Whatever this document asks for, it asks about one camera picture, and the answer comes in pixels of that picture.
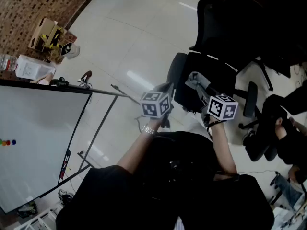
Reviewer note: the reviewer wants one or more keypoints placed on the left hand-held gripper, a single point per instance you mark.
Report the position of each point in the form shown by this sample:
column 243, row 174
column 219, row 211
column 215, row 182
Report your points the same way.
column 156, row 104

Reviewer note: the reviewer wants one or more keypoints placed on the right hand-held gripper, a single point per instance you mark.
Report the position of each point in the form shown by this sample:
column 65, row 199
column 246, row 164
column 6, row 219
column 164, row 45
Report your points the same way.
column 221, row 108

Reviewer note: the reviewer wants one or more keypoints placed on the grey cloth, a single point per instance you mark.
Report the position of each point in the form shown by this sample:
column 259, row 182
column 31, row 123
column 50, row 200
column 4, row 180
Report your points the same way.
column 194, row 79

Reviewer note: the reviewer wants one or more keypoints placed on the person's left forearm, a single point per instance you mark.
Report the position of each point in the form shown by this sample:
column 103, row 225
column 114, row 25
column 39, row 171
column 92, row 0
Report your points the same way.
column 136, row 152

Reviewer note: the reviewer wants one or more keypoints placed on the person's right forearm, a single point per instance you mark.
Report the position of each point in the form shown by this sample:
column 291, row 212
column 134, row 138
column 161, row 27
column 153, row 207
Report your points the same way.
column 221, row 147

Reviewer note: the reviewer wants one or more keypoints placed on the black wrist band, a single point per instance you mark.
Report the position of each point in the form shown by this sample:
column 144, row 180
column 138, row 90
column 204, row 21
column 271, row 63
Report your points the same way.
column 214, row 123

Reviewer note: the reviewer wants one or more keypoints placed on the black whiteboard stand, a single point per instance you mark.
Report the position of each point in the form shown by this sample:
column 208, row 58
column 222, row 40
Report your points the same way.
column 105, row 119

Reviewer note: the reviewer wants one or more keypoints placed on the black office chair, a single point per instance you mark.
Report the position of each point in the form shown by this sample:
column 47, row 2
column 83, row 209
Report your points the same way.
column 213, row 27
column 263, row 32

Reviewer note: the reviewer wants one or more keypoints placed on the person's black clothing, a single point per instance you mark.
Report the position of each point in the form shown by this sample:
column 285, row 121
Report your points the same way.
column 168, row 200

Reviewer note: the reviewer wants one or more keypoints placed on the white waste bin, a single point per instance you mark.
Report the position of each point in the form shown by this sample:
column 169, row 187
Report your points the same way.
column 72, row 50

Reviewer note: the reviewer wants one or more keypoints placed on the large whiteboard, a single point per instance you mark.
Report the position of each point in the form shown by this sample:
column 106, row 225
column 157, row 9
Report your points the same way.
column 36, row 140

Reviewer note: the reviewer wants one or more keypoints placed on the white box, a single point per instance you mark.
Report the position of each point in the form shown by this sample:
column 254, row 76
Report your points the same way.
column 31, row 67

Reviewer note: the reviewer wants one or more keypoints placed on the brown cardboard box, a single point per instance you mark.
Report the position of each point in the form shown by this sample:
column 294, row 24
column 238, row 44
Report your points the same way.
column 42, row 30

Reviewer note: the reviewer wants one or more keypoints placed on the blue round magnet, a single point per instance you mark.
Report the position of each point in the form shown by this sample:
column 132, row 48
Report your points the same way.
column 14, row 142

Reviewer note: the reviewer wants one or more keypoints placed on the red round magnet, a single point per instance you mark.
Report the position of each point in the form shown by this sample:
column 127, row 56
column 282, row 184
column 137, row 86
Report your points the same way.
column 8, row 142

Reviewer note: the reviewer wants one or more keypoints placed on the clear water bottle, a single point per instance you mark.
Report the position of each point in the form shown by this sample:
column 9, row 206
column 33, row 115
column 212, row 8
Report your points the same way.
column 8, row 62

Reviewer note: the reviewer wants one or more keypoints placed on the orange round magnet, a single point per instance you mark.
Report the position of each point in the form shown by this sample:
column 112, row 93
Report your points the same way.
column 4, row 142

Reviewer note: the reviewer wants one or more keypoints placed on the white metal shelf rack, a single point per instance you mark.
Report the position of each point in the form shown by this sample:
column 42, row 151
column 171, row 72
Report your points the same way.
column 36, row 221

